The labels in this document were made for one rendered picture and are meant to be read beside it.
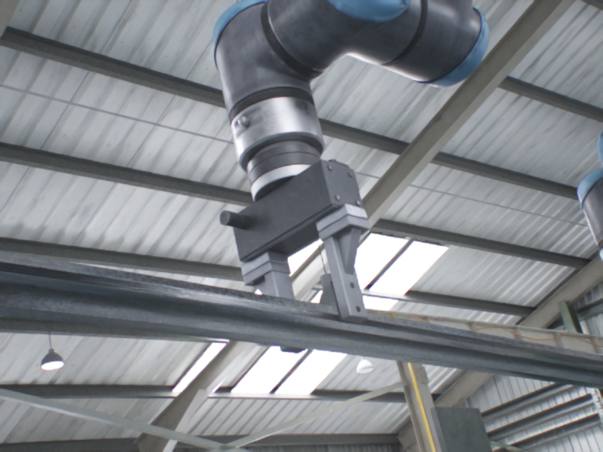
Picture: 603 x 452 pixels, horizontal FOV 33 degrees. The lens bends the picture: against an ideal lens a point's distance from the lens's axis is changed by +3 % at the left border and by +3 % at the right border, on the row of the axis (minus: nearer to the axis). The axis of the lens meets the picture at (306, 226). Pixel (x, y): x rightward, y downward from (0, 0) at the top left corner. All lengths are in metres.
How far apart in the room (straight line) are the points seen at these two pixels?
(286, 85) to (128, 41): 9.07
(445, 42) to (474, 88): 11.17
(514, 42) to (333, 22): 11.09
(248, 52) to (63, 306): 0.37
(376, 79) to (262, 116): 10.78
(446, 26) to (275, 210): 0.26
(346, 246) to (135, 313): 0.22
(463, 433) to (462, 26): 4.82
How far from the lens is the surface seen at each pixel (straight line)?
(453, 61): 1.08
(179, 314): 0.83
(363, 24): 0.97
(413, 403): 12.25
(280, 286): 0.97
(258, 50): 1.01
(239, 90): 1.01
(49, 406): 9.13
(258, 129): 0.98
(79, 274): 0.72
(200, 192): 11.74
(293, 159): 0.97
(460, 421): 5.81
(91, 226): 11.82
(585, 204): 1.68
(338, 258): 0.92
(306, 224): 0.94
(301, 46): 0.99
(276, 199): 0.97
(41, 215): 11.46
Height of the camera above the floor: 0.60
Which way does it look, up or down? 24 degrees up
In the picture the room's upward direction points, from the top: 13 degrees counter-clockwise
